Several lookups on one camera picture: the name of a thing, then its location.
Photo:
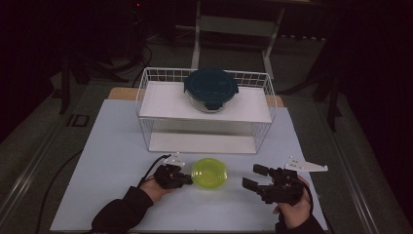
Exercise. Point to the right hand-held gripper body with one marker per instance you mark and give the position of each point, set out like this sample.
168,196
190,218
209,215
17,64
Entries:
284,188

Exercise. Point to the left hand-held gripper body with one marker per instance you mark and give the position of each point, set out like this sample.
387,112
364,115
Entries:
168,177

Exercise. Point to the yellow-green food container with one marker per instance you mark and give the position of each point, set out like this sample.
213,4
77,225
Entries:
209,174

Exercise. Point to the dark blue lidded glass container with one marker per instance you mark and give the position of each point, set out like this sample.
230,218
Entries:
209,84

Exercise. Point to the person's left hand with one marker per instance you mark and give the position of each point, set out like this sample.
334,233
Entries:
152,190

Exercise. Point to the person's right hand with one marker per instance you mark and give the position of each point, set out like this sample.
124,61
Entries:
295,214

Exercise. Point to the light blue table mat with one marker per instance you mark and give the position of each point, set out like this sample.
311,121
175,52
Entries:
201,208

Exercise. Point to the wooden table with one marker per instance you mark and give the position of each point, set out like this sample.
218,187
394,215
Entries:
123,93

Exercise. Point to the dark metal stand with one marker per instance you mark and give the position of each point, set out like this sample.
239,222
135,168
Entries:
65,84
332,97

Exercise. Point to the black floor socket box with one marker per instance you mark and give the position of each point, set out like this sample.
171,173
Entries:
78,120

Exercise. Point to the white metal stand frame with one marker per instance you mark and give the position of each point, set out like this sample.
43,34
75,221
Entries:
233,26

